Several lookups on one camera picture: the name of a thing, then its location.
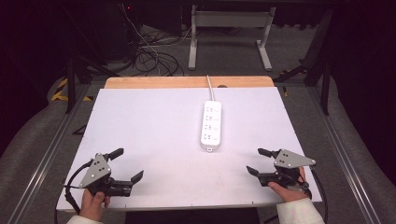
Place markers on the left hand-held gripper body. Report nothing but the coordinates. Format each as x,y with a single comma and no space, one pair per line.
95,171

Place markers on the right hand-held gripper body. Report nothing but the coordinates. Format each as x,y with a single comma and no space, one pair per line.
290,161

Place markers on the person's right hand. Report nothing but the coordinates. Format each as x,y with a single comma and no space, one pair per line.
288,193

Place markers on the person's left hand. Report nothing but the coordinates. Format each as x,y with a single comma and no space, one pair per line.
92,205

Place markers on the white power strip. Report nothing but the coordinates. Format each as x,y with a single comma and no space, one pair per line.
211,126

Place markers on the yellow black hazard tape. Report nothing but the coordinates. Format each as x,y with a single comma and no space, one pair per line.
62,92

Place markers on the black metal stand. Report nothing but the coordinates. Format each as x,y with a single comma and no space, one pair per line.
322,68
71,84

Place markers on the aluminium floor rail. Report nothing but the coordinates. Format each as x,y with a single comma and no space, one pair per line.
46,161
344,158

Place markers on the white metal desk frame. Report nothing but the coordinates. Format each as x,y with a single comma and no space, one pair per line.
229,19

